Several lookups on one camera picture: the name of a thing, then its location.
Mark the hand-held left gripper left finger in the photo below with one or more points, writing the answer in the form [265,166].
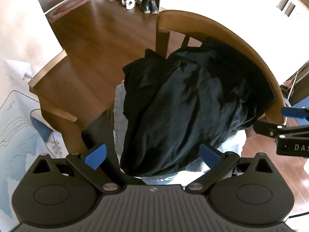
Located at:
[96,155]

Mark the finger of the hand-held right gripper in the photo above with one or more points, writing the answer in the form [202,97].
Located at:
[268,128]
[294,113]

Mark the row of shoes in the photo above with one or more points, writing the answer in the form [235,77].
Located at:
[125,1]

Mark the dark brown cabinet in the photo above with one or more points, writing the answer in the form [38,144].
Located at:
[300,87]

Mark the black pants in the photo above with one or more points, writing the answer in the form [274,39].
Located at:
[181,106]

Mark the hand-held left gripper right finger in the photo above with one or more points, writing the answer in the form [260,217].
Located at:
[209,156]

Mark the blue printed table mat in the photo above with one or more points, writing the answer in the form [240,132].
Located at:
[19,135]

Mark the wooden chair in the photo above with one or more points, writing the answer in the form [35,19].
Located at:
[60,89]
[217,26]

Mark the red patterned rug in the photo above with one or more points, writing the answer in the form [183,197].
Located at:
[70,3]

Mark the light blue garment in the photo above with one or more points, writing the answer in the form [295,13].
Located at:
[118,120]

